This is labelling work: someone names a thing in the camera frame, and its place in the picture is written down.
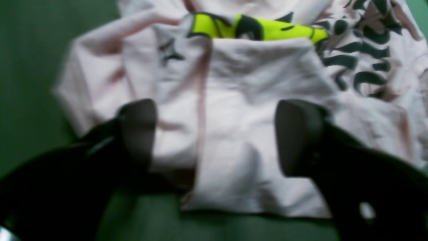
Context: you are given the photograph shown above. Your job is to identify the pink t-shirt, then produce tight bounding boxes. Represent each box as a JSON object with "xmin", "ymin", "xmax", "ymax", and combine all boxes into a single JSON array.
[{"xmin": 55, "ymin": 0, "xmax": 427, "ymax": 218}]

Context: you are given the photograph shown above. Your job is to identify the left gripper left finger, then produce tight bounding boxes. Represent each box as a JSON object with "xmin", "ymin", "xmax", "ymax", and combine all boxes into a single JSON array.
[{"xmin": 0, "ymin": 99, "xmax": 157, "ymax": 241}]

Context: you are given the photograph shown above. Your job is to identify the grey-green table cloth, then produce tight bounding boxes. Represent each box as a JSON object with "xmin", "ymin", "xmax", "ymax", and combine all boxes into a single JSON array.
[{"xmin": 0, "ymin": 0, "xmax": 428, "ymax": 241}]

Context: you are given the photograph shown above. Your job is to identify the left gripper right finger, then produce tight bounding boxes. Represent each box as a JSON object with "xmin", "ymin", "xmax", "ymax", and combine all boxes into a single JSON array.
[{"xmin": 275, "ymin": 100, "xmax": 428, "ymax": 241}]

